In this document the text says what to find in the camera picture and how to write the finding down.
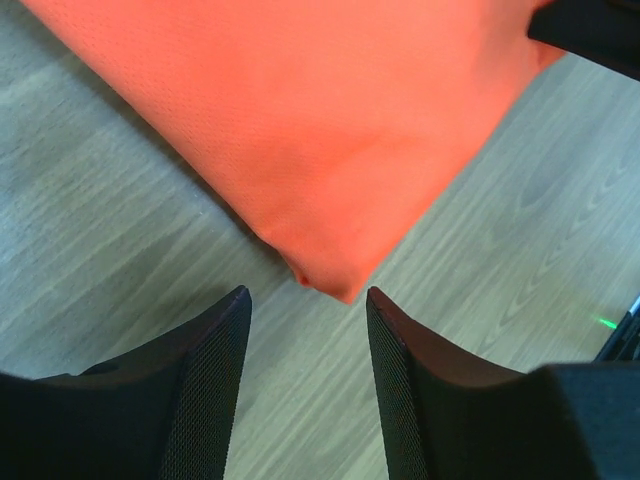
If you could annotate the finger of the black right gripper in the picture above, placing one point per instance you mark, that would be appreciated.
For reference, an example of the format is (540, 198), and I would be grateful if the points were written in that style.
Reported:
(602, 31)

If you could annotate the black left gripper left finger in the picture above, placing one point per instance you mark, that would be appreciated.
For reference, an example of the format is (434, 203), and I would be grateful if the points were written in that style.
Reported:
(164, 410)

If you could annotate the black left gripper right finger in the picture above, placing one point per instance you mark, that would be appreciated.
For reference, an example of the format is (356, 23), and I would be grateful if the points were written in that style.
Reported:
(446, 413)

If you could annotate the orange t shirt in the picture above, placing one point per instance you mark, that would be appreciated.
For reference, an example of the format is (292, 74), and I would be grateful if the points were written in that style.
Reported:
(329, 127)

